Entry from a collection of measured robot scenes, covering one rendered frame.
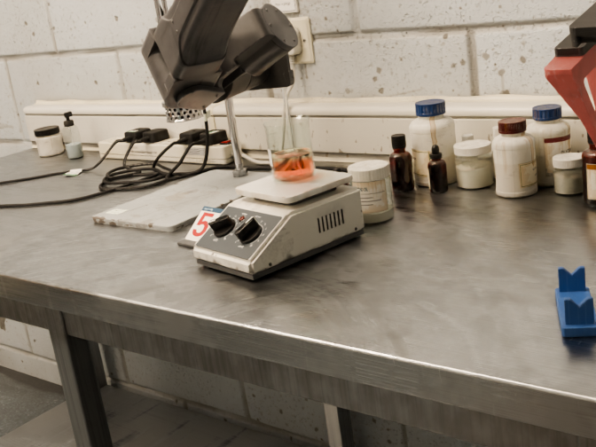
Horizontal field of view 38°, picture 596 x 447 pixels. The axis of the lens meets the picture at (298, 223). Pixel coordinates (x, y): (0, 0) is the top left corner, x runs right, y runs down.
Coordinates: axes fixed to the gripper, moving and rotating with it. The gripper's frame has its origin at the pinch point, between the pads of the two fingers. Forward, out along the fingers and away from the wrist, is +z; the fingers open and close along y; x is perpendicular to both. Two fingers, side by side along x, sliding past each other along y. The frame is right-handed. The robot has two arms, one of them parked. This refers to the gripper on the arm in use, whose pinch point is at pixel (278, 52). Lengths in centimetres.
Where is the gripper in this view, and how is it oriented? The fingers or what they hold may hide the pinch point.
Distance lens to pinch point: 118.1
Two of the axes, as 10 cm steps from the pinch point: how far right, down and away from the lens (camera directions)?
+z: 3.8, -3.2, 8.7
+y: -9.1, 0.1, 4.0
